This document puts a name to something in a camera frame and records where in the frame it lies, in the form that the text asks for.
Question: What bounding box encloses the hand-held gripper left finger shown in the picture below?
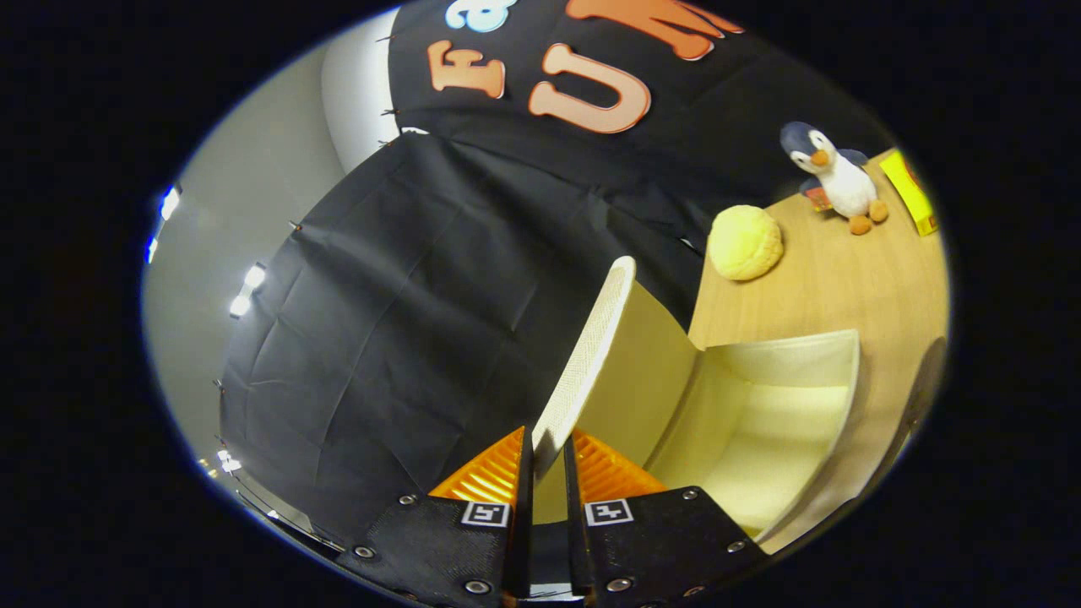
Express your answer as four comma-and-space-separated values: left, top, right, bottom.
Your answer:
336, 426, 535, 608

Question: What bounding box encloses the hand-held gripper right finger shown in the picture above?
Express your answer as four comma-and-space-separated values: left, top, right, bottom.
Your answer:
563, 428, 771, 608

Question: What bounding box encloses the cream fabric storage box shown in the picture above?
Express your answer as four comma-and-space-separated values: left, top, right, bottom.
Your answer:
530, 256, 862, 554

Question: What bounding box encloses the brown suede shoe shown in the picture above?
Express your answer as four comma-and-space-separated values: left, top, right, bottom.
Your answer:
874, 336, 948, 495

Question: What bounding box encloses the black backdrop cloth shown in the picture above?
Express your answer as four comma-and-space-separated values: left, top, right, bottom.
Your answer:
215, 0, 896, 550

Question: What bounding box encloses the yellow round plush toy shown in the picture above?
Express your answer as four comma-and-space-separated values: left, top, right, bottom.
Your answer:
708, 205, 785, 282

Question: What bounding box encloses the ceiling light panel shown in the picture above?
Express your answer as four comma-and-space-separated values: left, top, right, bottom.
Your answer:
228, 262, 268, 320
145, 184, 182, 264

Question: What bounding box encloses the penguin plush toy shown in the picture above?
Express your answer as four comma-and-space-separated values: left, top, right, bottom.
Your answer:
779, 121, 889, 236

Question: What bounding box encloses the yellow book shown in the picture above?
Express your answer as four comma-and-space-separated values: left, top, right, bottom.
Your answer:
878, 150, 940, 237

